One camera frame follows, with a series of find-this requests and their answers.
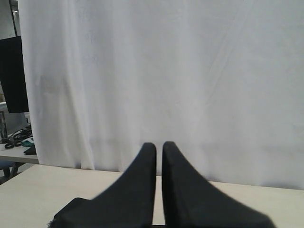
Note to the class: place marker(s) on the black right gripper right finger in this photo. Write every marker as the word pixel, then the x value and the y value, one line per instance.
pixel 191 201

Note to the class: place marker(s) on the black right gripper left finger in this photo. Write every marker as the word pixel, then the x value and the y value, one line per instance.
pixel 127 203

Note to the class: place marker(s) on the teal object on desk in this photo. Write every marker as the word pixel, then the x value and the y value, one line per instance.
pixel 27 142

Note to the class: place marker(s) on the background white desk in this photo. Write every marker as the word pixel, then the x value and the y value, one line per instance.
pixel 16 154

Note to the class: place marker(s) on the blue office chair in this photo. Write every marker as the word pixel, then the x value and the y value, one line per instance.
pixel 10 170

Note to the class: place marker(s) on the white backdrop curtain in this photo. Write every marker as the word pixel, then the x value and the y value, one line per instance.
pixel 223 79

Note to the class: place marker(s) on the black monitor screen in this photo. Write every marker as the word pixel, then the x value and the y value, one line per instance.
pixel 12 76

